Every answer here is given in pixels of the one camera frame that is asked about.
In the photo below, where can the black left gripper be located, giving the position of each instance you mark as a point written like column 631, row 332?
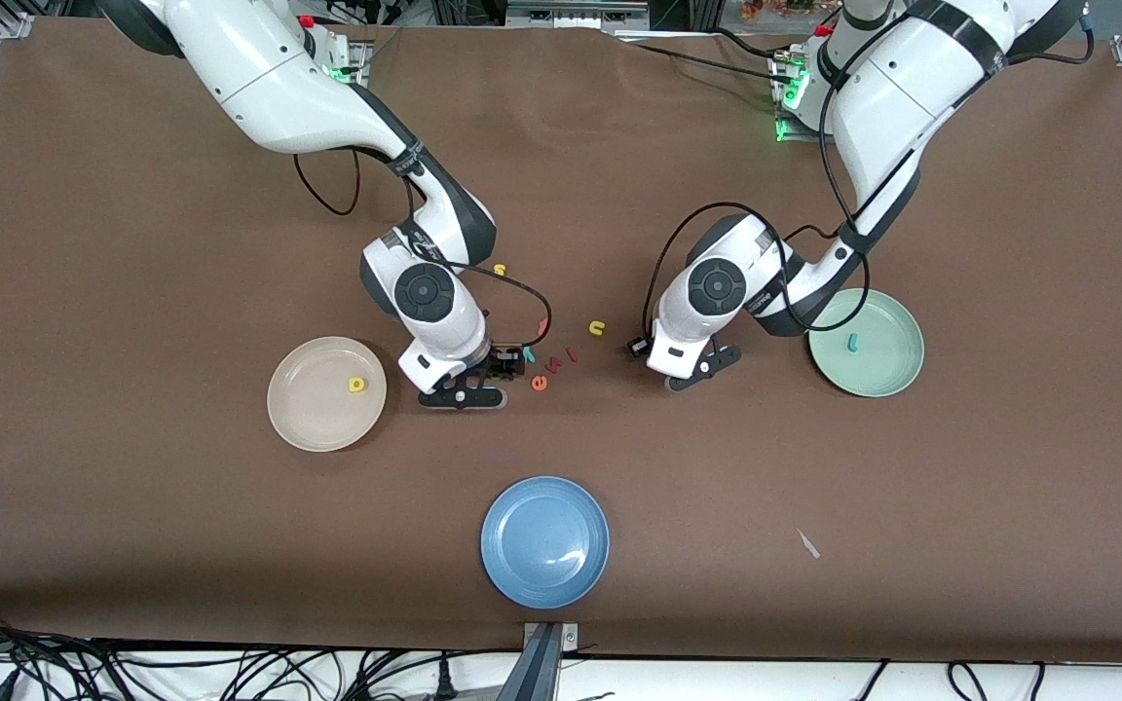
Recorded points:
column 637, row 346

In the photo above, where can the blue plate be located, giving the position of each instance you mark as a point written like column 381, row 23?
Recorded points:
column 544, row 542

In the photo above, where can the white tape scrap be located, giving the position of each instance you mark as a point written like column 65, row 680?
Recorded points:
column 807, row 543

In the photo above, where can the grey metal rack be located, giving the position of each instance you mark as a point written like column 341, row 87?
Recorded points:
column 576, row 10

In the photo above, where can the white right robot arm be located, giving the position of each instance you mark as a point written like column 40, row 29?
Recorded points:
column 279, row 88

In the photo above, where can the pale green plate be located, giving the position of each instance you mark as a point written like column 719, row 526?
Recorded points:
column 882, row 365

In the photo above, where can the brown table cover sheet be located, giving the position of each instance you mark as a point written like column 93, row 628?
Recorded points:
column 132, row 535

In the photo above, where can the black power plug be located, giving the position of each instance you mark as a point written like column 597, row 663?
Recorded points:
column 444, row 679

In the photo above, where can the beige brown plate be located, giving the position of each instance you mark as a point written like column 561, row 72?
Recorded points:
column 317, row 409

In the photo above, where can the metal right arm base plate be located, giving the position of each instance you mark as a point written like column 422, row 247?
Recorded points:
column 360, row 60

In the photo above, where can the orange floral decoration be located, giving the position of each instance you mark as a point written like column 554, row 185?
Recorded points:
column 775, row 8

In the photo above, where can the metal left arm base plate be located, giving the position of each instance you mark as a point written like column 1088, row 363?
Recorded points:
column 787, row 134

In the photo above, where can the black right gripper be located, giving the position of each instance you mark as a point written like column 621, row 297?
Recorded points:
column 500, row 363

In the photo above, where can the grey metal bracket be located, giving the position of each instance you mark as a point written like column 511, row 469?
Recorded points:
column 569, row 635

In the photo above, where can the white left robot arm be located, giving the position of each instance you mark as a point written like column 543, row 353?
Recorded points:
column 902, row 107

